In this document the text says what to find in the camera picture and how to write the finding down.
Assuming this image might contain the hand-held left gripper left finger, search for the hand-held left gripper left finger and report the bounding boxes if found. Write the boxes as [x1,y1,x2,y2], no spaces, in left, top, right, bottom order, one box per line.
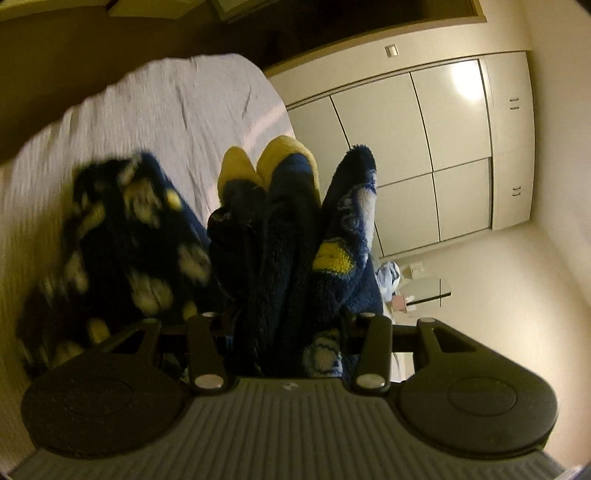
[108,311,232,396]

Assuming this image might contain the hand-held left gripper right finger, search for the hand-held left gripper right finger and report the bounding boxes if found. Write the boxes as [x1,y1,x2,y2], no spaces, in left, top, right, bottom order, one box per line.
[339,311,468,396]

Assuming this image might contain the oval mirror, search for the oval mirror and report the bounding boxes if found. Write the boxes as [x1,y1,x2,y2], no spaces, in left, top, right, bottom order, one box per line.
[406,276,452,306]

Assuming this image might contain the light blue cloth pile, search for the light blue cloth pile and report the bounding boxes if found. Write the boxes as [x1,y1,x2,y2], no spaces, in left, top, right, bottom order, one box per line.
[375,260,403,302]

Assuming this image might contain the cream wardrobe doors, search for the cream wardrobe doors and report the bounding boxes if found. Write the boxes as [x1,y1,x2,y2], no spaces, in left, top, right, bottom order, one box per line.
[270,50,542,260]

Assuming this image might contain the navy printed fleece pajama top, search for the navy printed fleece pajama top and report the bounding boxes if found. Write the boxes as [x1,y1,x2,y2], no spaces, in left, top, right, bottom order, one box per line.
[15,150,214,371]

